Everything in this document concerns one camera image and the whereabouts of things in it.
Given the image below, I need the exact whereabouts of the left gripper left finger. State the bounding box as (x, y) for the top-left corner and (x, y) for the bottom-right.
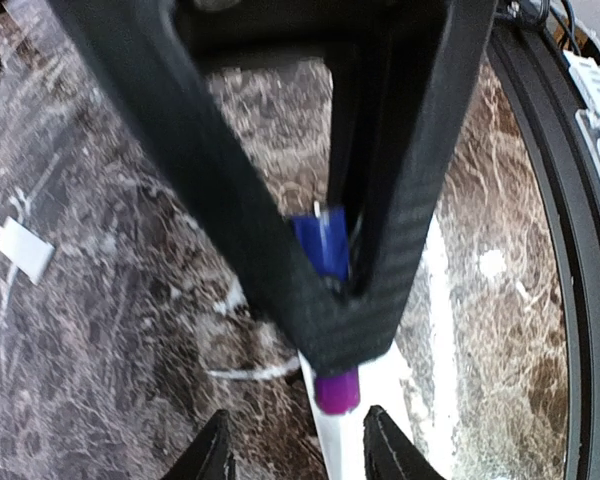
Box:
(162, 409), (236, 480)

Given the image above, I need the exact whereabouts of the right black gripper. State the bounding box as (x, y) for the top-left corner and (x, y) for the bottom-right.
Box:
(172, 1), (450, 65)

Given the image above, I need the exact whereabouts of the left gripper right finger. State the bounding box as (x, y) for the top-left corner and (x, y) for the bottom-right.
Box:
(363, 405), (443, 480)

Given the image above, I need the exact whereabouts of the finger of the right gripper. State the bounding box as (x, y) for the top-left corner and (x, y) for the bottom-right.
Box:
(324, 1), (495, 360)
(51, 1), (370, 374)

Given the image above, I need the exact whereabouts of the white remote control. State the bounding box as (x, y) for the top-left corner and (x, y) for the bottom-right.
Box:
(297, 214), (456, 480)

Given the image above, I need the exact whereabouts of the purple blue battery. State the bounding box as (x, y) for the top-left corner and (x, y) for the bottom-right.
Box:
(291, 202), (360, 416)

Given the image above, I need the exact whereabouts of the white battery cover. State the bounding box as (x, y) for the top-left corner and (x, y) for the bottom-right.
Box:
(0, 217), (55, 285)

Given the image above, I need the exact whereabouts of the black front rail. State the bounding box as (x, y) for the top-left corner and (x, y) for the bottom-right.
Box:
(487, 23), (600, 479)

